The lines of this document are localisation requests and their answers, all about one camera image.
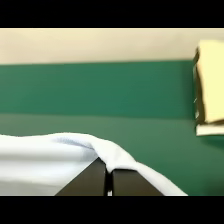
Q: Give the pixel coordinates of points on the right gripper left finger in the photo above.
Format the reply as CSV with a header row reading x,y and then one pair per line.
x,y
87,181

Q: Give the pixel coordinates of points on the cream garment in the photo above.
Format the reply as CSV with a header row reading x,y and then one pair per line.
x,y
210,129

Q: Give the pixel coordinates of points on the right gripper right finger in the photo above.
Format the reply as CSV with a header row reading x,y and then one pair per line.
x,y
133,184

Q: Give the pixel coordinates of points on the white garment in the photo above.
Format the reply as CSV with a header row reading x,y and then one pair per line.
x,y
43,160

